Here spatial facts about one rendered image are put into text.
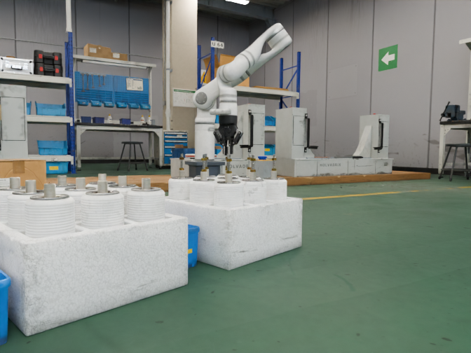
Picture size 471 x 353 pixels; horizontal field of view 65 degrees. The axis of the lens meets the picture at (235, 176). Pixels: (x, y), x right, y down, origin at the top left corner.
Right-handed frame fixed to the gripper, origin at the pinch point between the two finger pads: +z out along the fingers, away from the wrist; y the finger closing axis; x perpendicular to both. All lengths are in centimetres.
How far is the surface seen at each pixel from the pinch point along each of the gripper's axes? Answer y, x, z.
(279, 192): -26.3, 9.0, 14.3
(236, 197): -21.1, 31.1, 14.1
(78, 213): 2, 71, 15
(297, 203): -31.3, 3.7, 18.6
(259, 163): -8.8, -11.8, 5.2
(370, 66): 46, -612, -158
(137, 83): 420, -394, -120
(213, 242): -16.1, 36.5, 27.8
